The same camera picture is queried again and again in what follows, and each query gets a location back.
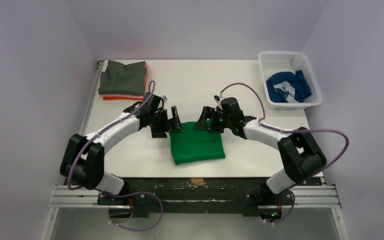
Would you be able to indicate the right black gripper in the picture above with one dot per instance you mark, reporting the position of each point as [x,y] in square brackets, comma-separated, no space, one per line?
[215,120]

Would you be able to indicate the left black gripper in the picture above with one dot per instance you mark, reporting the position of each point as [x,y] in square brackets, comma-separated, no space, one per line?
[160,132]

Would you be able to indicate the green t shirt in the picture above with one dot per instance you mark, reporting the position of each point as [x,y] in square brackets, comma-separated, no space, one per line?
[192,146]

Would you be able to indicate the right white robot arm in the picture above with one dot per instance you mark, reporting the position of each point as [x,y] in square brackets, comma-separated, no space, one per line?
[300,154]

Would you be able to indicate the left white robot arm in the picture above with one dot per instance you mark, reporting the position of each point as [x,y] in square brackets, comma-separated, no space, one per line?
[83,163]

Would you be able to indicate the brown tape piece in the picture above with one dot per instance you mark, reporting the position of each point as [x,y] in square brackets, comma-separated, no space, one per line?
[197,181]

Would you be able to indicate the folded pink t shirt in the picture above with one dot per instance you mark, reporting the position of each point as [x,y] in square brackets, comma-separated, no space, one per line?
[146,79]

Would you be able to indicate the folded orange t shirt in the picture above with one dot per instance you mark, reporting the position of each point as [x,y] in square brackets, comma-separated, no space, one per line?
[132,88]

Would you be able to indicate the white plastic basket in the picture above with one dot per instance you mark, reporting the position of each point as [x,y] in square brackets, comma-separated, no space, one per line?
[274,62]

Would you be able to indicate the blue white t shirt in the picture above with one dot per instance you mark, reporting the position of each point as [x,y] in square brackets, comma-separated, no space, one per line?
[288,87]

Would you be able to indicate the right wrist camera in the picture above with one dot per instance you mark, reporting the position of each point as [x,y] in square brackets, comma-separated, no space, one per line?
[218,99]

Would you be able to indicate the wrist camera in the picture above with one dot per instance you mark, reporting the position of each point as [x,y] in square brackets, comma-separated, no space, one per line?
[218,99]
[164,98]

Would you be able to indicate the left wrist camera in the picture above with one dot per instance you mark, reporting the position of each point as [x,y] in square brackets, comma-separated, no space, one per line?
[164,98]

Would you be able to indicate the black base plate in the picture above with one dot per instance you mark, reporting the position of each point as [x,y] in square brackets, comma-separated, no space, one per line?
[141,197]

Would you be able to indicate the aluminium rail frame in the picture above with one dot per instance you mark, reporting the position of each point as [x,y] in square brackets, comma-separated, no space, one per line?
[316,215]

